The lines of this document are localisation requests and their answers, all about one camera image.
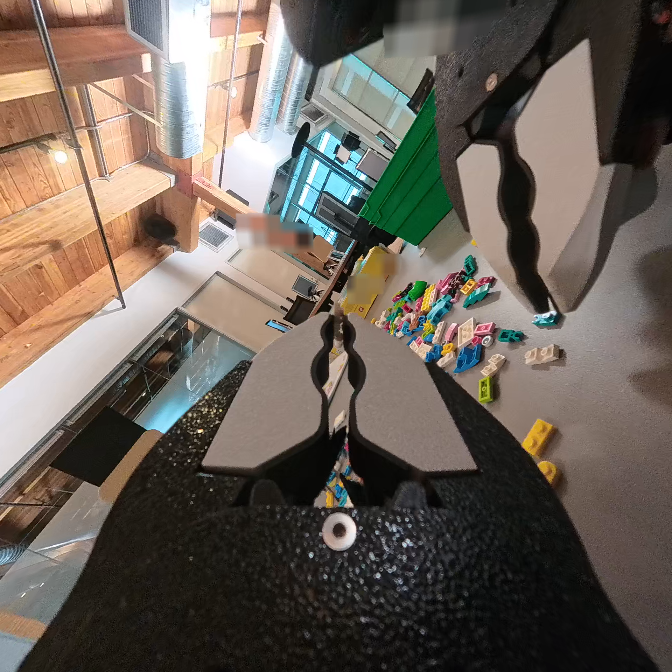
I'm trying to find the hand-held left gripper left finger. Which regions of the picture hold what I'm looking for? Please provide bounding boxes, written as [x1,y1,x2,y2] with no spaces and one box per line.
[201,313,331,480]

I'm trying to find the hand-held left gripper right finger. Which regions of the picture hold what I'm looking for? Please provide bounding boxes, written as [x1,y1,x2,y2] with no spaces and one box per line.
[348,314,480,477]

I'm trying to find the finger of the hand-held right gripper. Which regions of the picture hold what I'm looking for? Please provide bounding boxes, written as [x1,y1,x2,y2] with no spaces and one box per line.
[517,39,658,315]
[456,138,550,313]

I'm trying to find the pile of colourful lego bricks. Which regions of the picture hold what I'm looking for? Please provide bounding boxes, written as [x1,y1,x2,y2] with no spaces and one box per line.
[372,254,526,375]

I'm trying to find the yellow lego box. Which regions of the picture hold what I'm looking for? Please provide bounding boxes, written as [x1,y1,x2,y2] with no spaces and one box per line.
[340,246,398,317]

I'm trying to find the yellow flat lego brick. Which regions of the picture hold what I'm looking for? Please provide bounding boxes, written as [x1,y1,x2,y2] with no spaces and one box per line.
[521,418,557,457]

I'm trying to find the green plastic bin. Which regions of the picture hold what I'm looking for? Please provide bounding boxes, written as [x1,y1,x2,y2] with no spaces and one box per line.
[358,88,455,246]

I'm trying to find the black and cardboard panel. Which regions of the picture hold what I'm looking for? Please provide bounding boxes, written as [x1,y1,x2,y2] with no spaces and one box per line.
[49,406,165,506]

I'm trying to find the long metal ceiling pipe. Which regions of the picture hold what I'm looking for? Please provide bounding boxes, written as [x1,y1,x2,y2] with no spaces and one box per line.
[30,0,128,309]

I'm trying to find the metal vent box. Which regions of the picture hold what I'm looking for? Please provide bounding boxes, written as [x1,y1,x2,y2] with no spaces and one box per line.
[123,0,212,62]

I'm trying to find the wall vent grille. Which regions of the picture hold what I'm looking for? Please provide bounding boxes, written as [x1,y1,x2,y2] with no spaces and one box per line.
[198,220,234,252]

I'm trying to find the wide silver air duct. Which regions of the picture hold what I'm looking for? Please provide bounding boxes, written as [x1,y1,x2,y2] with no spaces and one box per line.
[151,57,207,159]

